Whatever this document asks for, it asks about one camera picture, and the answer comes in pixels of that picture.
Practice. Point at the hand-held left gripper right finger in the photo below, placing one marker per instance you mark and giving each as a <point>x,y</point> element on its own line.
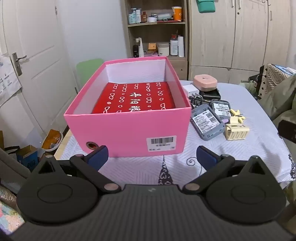
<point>205,157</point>

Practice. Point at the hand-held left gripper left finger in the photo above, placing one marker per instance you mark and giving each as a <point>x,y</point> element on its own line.
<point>99,154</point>

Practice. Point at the pink cardboard box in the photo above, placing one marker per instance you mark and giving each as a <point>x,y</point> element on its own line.
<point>115,129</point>

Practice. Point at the grey portable router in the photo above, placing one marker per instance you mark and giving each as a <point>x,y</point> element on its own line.
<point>205,122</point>
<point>220,109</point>

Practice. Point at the large cream hair claw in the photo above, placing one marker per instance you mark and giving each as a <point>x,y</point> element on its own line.
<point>237,133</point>

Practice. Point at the small cream hair clip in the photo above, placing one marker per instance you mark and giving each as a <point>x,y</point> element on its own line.
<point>235,112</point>

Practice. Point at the black plastic case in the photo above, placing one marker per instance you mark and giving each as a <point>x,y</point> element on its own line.
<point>211,95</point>

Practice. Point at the white charger plug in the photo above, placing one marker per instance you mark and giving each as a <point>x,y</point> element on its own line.
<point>190,89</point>

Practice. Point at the pink compact case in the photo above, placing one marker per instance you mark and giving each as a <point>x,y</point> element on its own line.
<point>205,81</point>

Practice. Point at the olive green cloth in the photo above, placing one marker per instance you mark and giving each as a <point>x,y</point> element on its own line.
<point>282,102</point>

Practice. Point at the white patterned tablecloth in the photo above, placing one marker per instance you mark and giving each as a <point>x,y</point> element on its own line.
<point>254,143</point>

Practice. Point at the bin with orange bag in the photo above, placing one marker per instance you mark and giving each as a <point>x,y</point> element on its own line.
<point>52,139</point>

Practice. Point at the black and white patterned bag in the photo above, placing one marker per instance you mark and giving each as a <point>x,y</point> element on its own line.
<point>272,76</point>

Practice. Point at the blue cardboard box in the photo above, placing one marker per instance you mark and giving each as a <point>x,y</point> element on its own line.
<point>29,160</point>

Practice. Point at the green board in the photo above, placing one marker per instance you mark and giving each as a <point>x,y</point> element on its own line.
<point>85,69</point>

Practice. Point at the grey padded seat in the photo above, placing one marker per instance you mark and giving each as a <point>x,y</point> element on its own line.
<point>11,169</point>

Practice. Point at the floral blanket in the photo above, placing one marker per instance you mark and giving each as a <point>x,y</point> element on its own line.
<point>9,210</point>

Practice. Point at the black bottle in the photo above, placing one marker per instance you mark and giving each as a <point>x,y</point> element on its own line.
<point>135,52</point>

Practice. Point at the white nozzle bottle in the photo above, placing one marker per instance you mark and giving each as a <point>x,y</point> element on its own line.
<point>140,49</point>

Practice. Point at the pink flat box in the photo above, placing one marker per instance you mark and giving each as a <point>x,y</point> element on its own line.
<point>150,53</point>

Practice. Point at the tall white tube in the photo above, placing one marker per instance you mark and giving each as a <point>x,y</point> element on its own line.
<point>181,46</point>

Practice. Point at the light wooden wardrobe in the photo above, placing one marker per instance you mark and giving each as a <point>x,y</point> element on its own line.
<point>215,41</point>

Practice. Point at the white bottle red cap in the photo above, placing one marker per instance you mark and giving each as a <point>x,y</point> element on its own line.
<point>174,46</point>

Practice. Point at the white lidded jar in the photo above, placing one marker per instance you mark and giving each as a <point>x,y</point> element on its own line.
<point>162,49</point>

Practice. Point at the white printed poster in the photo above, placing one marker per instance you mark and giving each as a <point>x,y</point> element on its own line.
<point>8,81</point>

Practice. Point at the tan small box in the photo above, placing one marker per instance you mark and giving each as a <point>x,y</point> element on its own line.
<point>152,46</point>

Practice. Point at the white door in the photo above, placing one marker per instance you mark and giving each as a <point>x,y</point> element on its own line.
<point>41,46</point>

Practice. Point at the wooden shelf unit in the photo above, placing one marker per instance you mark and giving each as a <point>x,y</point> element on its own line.
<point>159,34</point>

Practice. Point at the light blue bottle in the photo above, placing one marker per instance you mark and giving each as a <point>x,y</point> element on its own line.
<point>132,17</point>

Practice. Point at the small white bottle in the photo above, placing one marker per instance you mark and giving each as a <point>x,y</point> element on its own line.
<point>138,16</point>

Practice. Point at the brown glass bottle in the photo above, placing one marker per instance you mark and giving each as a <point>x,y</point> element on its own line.
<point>143,18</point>

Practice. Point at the white round jar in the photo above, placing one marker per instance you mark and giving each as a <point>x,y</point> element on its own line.
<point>152,19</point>

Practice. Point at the orange cup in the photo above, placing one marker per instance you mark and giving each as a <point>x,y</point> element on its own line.
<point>177,14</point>

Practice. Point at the grey pouch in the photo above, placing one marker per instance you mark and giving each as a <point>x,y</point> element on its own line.
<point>164,16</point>

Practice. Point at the teal bag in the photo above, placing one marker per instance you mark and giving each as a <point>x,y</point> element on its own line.
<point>205,5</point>

